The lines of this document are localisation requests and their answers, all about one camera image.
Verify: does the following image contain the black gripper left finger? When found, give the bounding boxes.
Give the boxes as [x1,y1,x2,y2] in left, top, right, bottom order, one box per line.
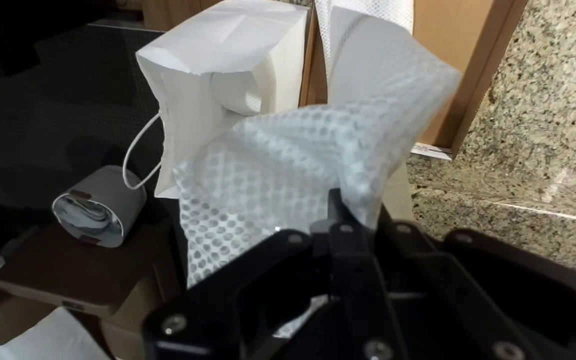
[141,188,411,360]

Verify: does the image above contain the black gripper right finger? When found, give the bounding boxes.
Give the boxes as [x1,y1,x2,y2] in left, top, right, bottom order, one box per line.
[351,204,576,360]

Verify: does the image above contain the white mesh towel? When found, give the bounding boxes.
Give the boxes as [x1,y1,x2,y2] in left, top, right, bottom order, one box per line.
[172,11,465,290]
[311,0,415,36]

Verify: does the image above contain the grey roll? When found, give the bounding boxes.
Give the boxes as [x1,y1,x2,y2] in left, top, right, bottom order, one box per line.
[50,161,149,252]

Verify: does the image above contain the white paper sheet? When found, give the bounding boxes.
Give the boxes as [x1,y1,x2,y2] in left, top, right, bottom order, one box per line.
[0,303,113,360]

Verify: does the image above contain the flat cardboard tray box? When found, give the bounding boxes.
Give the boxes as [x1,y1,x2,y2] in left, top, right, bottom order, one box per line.
[141,0,531,161]

